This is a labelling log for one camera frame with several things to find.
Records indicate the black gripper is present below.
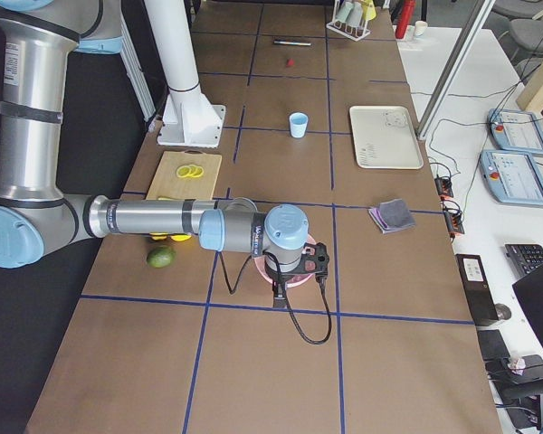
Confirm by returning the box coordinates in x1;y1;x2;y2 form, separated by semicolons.
271;271;287;308

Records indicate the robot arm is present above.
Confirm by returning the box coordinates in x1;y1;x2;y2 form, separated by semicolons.
0;1;318;306

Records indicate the pink bowl with ice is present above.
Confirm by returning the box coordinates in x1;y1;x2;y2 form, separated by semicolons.
254;235;316;288

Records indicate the light blue cup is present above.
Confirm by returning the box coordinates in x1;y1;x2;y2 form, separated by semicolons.
289;112;309;138

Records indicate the small white paper cup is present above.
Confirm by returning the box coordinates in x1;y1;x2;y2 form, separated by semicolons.
413;20;428;37

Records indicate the yellow lemon near board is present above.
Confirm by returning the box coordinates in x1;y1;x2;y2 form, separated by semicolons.
169;234;192;242

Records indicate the yellow lemon near avocado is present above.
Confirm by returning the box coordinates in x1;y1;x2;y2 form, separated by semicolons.
149;232;168;241

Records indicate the grey folded cloth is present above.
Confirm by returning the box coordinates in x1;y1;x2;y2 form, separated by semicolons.
368;199;415;234

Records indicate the lemon slices stack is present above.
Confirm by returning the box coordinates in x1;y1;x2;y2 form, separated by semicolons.
176;165;205;178

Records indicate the bamboo cutting board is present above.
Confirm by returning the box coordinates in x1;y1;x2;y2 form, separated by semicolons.
146;151;222;200

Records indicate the cream bear tray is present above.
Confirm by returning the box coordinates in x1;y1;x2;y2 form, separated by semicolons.
348;106;424;170

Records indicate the black box device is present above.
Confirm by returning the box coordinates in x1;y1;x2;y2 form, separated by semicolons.
455;254;499;326

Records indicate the black computer mouse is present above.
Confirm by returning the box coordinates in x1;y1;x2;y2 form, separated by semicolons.
494;303;512;321

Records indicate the steel muddler black tip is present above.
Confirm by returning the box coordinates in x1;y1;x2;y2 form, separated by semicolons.
273;39;312;47

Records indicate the black keyboard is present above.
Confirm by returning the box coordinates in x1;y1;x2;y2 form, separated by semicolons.
505;244;543;277

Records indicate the near blue teach pendant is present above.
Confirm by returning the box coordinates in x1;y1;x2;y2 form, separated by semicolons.
480;150;543;207

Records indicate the blue teach pendant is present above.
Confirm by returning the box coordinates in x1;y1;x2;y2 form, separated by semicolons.
480;150;543;207
487;108;543;156

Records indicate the far blue teach pendant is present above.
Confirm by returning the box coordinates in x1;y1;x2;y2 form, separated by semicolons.
487;108;543;156

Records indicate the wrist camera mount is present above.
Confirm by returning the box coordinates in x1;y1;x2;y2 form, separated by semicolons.
294;242;329;284

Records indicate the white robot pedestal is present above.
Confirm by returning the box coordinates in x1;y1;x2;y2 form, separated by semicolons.
145;0;226;148

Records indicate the white wire cup rack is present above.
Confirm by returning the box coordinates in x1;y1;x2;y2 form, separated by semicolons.
326;0;377;42

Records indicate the aluminium frame post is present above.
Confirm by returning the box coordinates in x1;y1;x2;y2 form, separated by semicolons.
416;0;495;140

